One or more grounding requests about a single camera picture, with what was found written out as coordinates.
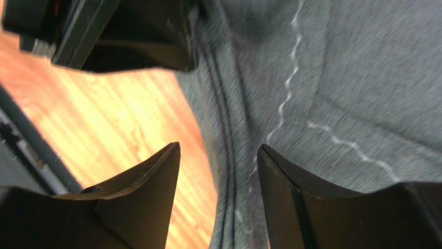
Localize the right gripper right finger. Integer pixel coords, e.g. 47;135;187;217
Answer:
257;144;441;248

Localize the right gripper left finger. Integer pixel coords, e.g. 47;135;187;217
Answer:
1;142;181;248

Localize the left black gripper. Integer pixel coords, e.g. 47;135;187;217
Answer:
1;0;197;73

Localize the grey cloth napkin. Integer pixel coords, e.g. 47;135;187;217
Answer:
177;1;441;248

